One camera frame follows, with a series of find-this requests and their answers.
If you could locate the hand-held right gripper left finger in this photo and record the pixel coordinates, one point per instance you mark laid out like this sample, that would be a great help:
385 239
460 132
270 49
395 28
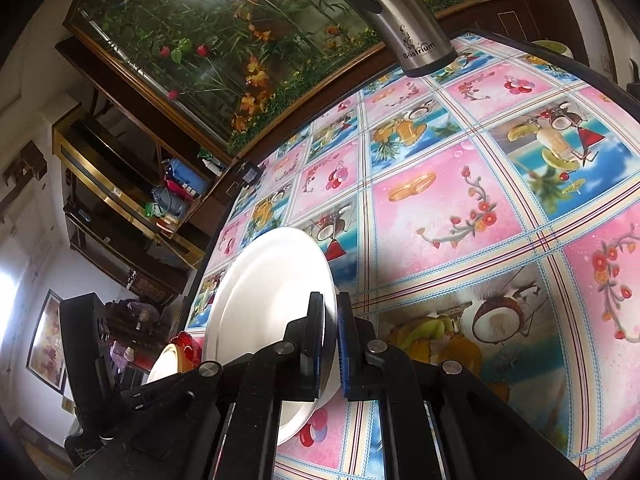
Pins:
312 345

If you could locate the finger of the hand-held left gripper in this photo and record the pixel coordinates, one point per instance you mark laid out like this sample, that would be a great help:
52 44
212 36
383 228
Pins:
137 396

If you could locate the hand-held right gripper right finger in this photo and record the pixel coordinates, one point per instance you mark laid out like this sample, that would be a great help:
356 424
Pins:
345 345

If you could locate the beige embossed plate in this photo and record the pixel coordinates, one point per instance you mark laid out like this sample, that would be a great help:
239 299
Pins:
162 367

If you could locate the large white bowl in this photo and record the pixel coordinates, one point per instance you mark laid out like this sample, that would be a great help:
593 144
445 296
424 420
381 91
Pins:
265 300

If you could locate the large red glass plate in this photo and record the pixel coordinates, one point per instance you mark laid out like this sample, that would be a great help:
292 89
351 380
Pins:
189 347

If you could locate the wooden shelf cabinet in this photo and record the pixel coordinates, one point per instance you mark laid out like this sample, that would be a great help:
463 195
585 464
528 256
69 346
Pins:
100 195

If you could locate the colourful printed tablecloth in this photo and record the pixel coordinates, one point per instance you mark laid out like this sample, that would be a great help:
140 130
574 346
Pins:
450 200

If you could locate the black power adapter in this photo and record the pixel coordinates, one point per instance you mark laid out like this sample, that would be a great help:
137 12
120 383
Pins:
248 171

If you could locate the white spray bottle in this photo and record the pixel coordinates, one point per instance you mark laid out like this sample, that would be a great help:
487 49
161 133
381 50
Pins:
212 162

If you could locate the framed flower fish tank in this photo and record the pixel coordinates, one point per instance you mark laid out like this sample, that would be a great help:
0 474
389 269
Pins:
225 50

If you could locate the stainless steel thermos jug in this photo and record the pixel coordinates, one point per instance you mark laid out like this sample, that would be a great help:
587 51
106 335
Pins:
405 20

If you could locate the framed wall picture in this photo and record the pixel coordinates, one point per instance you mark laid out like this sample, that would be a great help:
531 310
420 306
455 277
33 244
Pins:
47 340

